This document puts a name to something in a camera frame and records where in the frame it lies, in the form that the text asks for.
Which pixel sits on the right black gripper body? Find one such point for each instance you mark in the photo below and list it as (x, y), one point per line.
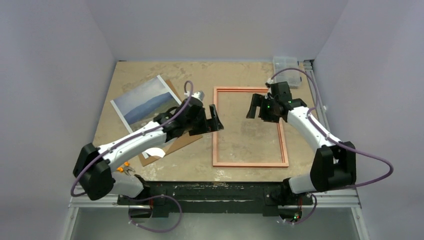
(261, 108)

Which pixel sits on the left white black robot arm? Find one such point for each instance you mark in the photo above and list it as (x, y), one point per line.
(95, 168)

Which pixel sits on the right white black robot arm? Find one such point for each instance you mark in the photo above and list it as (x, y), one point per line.
(334, 163)

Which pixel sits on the orange handled pliers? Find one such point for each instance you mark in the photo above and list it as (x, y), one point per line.
(126, 169)

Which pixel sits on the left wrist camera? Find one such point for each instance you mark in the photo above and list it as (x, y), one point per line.
(200, 95)

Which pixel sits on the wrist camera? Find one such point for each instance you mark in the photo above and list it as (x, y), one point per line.
(200, 95)
(281, 91)

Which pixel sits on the black mounting base plate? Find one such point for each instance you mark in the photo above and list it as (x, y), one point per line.
(270, 199)

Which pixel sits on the landscape photo print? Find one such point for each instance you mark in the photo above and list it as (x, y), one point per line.
(140, 105)

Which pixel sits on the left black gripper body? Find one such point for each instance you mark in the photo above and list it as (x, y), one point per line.
(200, 125)

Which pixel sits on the brown cardboard backing board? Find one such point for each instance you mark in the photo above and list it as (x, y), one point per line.
(172, 142)

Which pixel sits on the red picture frame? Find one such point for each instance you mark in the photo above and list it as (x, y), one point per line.
(247, 143)

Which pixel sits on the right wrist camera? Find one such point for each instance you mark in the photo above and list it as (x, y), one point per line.
(281, 91)

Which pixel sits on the aluminium rail frame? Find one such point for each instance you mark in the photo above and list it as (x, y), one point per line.
(333, 167)

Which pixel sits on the clear plastic organizer box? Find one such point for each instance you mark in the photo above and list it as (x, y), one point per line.
(292, 77)

